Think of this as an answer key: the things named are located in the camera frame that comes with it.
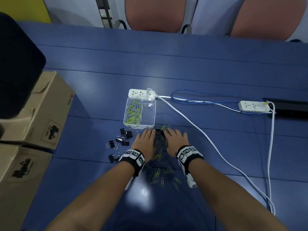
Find person's right hand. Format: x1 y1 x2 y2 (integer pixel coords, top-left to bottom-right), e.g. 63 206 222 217
164 129 189 158

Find person's left hand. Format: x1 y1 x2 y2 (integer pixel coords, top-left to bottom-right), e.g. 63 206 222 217
131 129 156 163

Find person's left forearm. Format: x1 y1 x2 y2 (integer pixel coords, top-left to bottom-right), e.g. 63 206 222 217
45 163 145 231

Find person's right forearm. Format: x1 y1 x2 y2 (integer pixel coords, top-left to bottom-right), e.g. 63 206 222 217
186 159 293 231

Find loose pile of paper clips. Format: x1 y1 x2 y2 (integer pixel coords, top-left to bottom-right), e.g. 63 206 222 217
146 124 181 191

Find black white marker wristband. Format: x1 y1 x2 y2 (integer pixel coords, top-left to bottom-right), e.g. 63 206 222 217
118 149 146 177
176 145 204 175

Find scatter of black binder clips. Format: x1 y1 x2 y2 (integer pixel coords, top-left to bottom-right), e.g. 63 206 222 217
105 127 133 164

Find clear plastic storage box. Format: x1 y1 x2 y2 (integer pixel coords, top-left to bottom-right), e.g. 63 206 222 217
123 96 157 130

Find paper clips heap in box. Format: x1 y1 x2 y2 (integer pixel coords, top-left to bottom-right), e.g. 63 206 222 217
125 99 143 125

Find white power strip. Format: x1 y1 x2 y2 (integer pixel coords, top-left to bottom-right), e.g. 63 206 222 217
238 100 270 113
128 88 156 99

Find cardboard box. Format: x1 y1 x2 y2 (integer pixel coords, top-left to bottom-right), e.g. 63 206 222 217
0 144 53 231
0 71 76 150

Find pink office chair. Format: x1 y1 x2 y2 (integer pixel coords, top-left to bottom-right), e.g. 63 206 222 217
113 0 193 34
224 0 305 43

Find large black rounded object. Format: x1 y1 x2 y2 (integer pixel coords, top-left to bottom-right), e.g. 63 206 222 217
0 11 47 120

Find yellow panel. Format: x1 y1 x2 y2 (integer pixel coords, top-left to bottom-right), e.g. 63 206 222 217
0 0 52 24

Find thin white linking cable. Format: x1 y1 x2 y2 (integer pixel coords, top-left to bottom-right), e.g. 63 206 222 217
156 95 241 112

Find long white power cable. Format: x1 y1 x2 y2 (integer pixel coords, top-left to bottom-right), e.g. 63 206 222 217
147 88 276 216

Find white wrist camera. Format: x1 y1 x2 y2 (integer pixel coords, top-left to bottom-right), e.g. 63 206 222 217
184 171 198 189
124 176 134 191

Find blue cable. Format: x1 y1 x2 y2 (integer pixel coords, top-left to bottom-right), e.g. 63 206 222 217
171 89 273 115

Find braided white cable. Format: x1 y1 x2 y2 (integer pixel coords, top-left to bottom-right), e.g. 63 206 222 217
265 101 276 214

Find grey metal frame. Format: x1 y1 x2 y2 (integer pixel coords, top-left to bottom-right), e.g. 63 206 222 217
95 0 114 28

